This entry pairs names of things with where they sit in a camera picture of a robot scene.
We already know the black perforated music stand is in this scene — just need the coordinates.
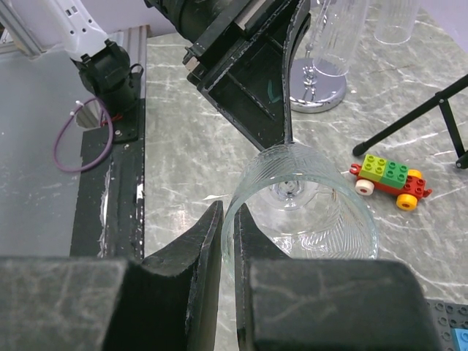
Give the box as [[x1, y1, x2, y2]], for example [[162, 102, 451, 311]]
[[352, 75, 468, 170]]

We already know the grey lego baseplate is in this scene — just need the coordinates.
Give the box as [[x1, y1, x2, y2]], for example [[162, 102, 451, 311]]
[[426, 299, 467, 350]]

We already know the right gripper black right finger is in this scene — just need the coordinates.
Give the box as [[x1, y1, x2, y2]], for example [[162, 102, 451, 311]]
[[233, 205, 441, 350]]

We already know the colourful lego toy car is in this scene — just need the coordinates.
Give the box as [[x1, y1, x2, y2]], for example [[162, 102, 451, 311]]
[[350, 154, 432, 211]]

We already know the blue lego brick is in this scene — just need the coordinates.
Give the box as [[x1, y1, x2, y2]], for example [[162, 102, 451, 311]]
[[451, 328, 468, 351]]

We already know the clear wine glass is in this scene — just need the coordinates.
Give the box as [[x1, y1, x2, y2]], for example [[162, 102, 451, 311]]
[[374, 0, 420, 45]]

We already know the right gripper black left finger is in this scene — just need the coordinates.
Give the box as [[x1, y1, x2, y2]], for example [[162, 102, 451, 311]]
[[1, 201, 224, 350]]

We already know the purple cable loop under rail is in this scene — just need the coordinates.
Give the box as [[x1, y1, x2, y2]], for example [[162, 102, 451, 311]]
[[53, 96, 114, 173]]

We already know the chrome wine glass rack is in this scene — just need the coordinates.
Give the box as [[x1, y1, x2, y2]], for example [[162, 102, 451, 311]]
[[290, 1, 347, 113]]

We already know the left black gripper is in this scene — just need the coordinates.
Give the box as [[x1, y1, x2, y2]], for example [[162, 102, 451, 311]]
[[145, 1, 311, 150]]

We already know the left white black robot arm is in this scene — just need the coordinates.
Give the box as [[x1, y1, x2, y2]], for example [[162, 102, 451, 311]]
[[29, 1, 311, 150]]

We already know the clear flute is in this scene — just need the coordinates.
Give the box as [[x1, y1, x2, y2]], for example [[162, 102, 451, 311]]
[[311, 0, 369, 78]]

